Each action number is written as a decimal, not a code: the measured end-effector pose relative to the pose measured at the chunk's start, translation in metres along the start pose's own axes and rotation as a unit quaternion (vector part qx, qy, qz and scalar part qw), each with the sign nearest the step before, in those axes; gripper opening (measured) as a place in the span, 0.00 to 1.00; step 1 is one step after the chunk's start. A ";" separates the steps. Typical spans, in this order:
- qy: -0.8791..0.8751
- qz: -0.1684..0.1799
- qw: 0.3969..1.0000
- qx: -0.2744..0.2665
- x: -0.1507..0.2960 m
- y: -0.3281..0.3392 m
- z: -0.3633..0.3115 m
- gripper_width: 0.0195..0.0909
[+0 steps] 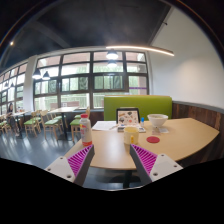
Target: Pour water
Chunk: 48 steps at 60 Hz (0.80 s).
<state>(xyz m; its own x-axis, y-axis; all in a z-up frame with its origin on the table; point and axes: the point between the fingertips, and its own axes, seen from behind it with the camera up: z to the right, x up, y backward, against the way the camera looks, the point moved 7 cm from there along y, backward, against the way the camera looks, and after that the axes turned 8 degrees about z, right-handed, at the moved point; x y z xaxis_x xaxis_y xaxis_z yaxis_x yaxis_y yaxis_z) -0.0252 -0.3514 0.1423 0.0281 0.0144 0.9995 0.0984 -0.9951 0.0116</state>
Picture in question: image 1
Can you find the wooden dining table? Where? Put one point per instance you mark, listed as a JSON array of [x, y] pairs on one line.
[[63, 109]]

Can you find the long curved linear light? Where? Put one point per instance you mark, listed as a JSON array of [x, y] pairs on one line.
[[143, 48]]

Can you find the person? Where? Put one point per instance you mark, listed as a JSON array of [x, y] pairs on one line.
[[11, 118]]

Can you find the yellow mug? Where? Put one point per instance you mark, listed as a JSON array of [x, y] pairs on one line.
[[130, 135]]

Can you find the flat round red coaster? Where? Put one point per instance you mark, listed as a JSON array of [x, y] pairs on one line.
[[153, 139]]

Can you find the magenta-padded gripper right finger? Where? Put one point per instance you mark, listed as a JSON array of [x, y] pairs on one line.
[[156, 168]]

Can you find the clear red-capped drink bottle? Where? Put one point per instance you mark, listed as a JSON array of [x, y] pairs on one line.
[[86, 131]]

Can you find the white bowl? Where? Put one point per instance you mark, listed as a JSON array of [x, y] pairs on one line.
[[157, 120]]

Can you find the white paper sheet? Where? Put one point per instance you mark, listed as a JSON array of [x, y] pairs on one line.
[[104, 125]]

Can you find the green upholstered bench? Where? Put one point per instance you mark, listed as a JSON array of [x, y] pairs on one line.
[[153, 106]]

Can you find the black-framed window wall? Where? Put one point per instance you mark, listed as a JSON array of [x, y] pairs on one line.
[[76, 83]]

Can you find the group of pendant lamps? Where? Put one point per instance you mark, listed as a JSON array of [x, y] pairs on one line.
[[112, 55]]

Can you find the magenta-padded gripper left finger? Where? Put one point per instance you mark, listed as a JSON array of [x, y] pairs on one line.
[[68, 168]]

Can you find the group of green-seated wooden chairs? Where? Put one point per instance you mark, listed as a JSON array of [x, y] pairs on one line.
[[51, 122]]

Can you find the sticker-covered black tablet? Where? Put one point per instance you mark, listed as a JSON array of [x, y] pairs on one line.
[[128, 117]]

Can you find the small blue-capped bottle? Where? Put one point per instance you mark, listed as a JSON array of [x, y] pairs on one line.
[[142, 122]]

